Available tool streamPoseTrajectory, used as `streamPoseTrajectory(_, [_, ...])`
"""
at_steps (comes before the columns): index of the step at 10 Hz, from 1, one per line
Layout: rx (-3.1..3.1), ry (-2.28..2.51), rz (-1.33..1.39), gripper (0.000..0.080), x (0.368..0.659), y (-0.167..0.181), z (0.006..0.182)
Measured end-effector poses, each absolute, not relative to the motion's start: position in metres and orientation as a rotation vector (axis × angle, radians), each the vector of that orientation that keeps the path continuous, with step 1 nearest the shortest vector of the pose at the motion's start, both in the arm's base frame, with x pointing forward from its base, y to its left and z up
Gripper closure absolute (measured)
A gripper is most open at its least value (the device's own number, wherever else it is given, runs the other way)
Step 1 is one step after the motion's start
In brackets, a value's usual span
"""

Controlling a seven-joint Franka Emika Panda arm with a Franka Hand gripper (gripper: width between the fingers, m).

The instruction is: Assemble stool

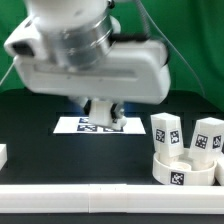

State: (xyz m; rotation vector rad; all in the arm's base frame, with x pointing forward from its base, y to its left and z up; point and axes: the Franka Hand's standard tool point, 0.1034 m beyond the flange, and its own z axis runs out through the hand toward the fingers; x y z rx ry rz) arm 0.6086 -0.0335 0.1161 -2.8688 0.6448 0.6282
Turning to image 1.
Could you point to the white left fence bar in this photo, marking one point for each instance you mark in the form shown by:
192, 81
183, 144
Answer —
3, 155

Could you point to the green backdrop curtain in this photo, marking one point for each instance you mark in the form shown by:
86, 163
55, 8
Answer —
194, 29

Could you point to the white fence bar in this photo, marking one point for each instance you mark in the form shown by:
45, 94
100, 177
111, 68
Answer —
219, 172
3, 155
111, 198

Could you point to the white right fence bar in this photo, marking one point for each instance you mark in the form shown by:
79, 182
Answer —
219, 172

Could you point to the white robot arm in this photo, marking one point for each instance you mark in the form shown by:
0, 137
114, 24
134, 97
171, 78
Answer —
75, 48

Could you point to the paper sheet with markers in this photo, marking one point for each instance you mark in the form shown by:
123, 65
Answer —
78, 125

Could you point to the white front fence bar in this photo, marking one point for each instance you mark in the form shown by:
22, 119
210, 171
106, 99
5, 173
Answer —
111, 198

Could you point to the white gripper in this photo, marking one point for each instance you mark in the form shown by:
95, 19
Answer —
131, 72

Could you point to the round white stool seat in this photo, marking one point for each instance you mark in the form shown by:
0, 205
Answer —
181, 172

